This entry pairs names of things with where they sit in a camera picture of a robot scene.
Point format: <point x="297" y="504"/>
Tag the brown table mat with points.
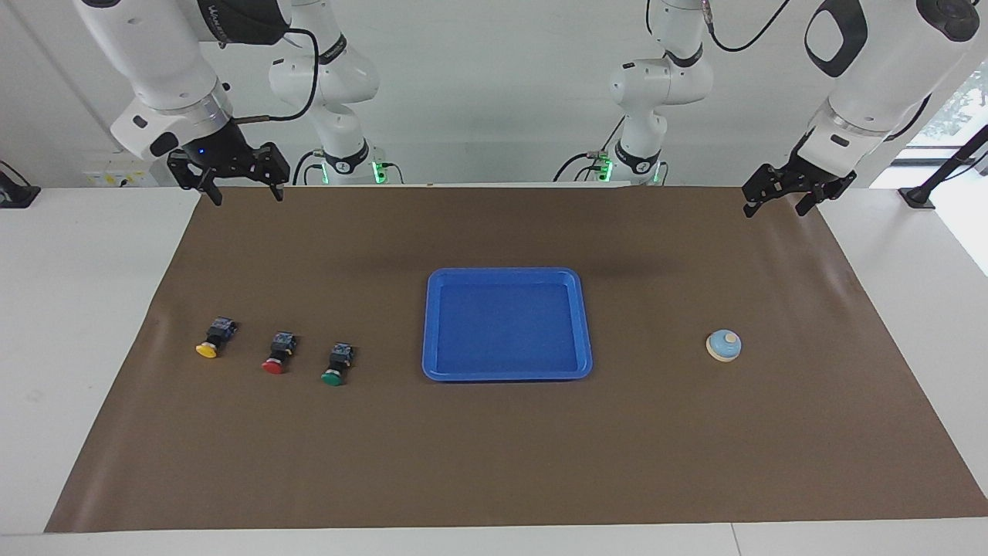
<point x="502" y="448"/>

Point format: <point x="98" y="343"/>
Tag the red push button switch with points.
<point x="276" y="359"/>

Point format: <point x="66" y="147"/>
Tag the white wall outlet box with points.
<point x="116" y="170"/>

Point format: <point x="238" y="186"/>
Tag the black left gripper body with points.
<point x="806" y="174"/>

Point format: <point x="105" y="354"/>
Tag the light blue desk bell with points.
<point x="724" y="345"/>

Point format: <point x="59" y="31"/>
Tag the green push button switch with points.
<point x="336" y="371"/>

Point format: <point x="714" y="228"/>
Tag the bright window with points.
<point x="965" y="104"/>

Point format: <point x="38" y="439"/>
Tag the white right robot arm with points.
<point x="154" y="46"/>

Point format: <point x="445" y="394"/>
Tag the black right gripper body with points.
<point x="220" y="154"/>

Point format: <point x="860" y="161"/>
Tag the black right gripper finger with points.
<point x="211" y="189"/>
<point x="276" y="189"/>

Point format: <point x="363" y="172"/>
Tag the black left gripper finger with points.
<point x="752" y="202"/>
<point x="808" y="204"/>

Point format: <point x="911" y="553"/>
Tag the black table clamp mount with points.
<point x="15" y="194"/>

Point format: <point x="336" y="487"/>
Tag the blue plastic tray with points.
<point x="505" y="332"/>

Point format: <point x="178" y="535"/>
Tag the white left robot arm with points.
<point x="656" y="85"/>

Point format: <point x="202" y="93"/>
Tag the yellow push button switch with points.
<point x="212" y="344"/>

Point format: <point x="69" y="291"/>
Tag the black angled stand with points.
<point x="918" y="197"/>

